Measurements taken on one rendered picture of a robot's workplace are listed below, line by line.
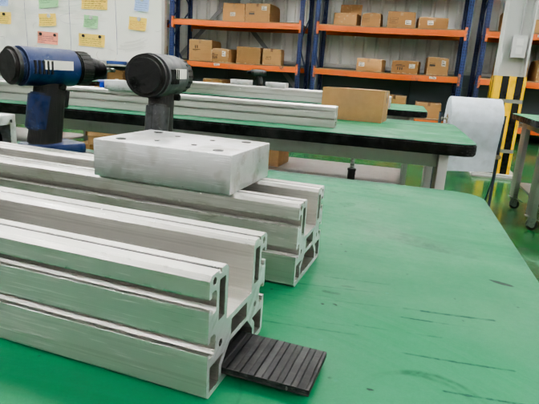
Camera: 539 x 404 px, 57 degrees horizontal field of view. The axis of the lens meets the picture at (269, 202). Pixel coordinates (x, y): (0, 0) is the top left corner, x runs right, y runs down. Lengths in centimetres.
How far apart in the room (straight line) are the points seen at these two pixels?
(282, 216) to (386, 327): 14
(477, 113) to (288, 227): 358
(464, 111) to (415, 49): 701
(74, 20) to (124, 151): 348
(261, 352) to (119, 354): 10
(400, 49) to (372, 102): 850
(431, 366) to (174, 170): 30
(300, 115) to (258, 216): 157
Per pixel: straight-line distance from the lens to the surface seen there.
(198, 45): 1088
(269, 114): 208
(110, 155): 55
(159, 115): 73
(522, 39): 613
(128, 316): 34
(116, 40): 380
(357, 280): 53
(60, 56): 88
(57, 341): 39
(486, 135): 403
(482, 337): 47
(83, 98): 242
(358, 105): 245
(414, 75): 977
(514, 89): 604
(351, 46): 1099
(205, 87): 411
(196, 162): 49
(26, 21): 425
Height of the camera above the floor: 98
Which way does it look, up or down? 15 degrees down
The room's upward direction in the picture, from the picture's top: 4 degrees clockwise
